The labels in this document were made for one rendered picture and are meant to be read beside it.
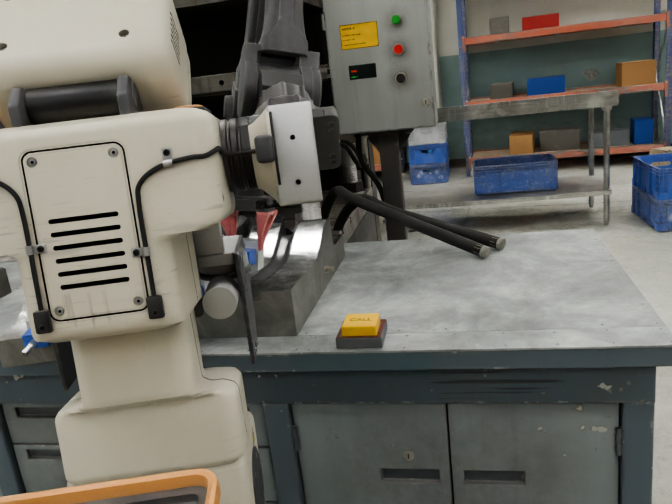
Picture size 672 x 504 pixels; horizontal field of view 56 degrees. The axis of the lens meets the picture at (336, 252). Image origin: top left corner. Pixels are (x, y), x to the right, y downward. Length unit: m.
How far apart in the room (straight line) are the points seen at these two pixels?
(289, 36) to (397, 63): 1.06
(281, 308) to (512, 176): 3.85
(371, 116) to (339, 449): 1.04
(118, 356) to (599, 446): 0.83
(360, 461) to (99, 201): 0.78
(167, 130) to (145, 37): 0.11
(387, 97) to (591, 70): 5.99
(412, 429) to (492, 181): 3.79
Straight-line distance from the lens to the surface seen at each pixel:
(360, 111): 1.93
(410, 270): 1.47
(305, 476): 1.31
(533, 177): 4.90
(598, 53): 7.80
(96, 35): 0.73
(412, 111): 1.91
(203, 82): 1.99
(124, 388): 0.78
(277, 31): 0.88
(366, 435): 1.23
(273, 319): 1.17
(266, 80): 0.82
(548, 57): 7.76
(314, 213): 1.88
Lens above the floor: 1.25
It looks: 16 degrees down
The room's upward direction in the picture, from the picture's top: 7 degrees counter-clockwise
